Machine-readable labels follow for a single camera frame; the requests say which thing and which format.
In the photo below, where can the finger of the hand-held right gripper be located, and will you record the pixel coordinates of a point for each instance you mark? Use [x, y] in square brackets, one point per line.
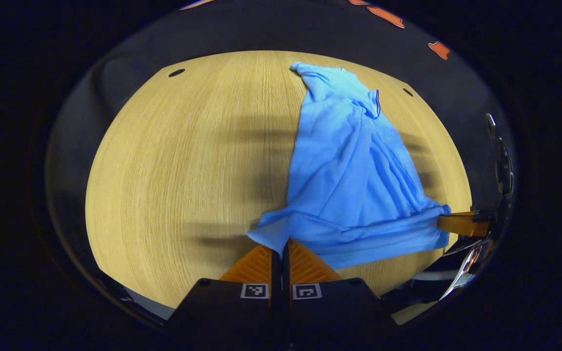
[461, 225]

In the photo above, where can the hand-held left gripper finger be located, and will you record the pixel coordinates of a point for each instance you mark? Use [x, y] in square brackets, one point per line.
[276, 273]
[287, 270]

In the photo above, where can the light blue T-shirt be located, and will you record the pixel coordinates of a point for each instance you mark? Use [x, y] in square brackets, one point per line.
[349, 170]

